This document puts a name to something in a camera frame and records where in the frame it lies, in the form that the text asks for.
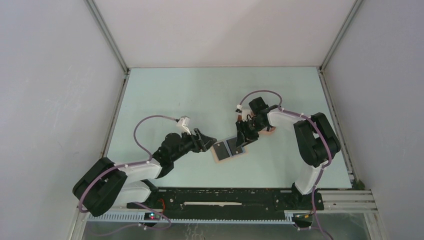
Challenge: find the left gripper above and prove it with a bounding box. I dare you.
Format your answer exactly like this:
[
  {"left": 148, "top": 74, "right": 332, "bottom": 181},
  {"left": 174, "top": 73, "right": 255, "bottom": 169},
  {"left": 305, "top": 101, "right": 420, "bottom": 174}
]
[{"left": 171, "top": 128, "right": 217, "bottom": 162}]

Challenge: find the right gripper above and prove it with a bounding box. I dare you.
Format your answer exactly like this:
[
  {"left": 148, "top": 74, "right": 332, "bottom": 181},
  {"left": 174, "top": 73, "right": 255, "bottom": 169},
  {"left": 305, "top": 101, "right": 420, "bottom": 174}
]
[{"left": 235, "top": 117, "right": 267, "bottom": 148}]

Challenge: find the beige leather card holder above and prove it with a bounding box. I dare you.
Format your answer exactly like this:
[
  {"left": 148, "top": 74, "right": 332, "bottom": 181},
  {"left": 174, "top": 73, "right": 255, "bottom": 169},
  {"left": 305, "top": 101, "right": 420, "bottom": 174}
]
[{"left": 210, "top": 136, "right": 248, "bottom": 163}]

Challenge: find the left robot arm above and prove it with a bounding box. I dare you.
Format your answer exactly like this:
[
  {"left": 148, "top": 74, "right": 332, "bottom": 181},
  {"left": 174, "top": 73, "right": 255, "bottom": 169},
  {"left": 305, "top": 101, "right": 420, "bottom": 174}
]
[{"left": 72, "top": 128, "right": 217, "bottom": 217}]

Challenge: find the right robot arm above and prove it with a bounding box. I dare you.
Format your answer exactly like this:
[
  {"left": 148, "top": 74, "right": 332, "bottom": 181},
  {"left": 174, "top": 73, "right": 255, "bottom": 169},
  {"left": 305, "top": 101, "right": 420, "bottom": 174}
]
[{"left": 235, "top": 97, "right": 341, "bottom": 209}]

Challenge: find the pink oval tray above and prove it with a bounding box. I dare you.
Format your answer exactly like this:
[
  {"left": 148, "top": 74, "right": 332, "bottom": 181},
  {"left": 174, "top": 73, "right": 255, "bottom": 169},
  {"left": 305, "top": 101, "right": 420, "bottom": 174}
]
[{"left": 237, "top": 112, "right": 276, "bottom": 136}]

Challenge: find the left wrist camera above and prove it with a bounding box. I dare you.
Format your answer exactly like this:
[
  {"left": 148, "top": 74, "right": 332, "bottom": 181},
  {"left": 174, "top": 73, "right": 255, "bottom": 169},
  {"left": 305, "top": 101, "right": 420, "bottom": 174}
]
[{"left": 176, "top": 116, "right": 192, "bottom": 135}]

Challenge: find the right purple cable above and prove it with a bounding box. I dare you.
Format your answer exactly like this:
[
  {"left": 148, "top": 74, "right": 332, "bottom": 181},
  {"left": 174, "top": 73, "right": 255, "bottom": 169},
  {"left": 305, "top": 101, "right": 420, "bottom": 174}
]
[{"left": 239, "top": 90, "right": 335, "bottom": 239}]

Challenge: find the purple cable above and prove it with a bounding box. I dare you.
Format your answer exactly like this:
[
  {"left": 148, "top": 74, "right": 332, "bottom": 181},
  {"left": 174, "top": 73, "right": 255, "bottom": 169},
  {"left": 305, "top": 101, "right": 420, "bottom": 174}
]
[
  {"left": 239, "top": 90, "right": 335, "bottom": 239},
  {"left": 77, "top": 114, "right": 180, "bottom": 214}
]

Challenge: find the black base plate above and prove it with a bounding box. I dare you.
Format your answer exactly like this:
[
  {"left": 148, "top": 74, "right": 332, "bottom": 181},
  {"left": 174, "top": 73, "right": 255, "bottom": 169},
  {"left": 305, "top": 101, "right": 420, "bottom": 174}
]
[{"left": 143, "top": 187, "right": 324, "bottom": 221}]

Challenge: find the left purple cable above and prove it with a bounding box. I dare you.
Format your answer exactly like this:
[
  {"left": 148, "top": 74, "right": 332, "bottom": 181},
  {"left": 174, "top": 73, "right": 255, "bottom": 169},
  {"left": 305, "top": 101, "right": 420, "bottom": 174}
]
[{"left": 77, "top": 114, "right": 180, "bottom": 214}]

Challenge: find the aluminium frame rail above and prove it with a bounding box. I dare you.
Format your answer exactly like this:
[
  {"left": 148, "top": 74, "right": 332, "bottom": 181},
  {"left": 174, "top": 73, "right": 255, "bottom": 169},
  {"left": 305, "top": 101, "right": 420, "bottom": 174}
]
[{"left": 78, "top": 187, "right": 378, "bottom": 224}]

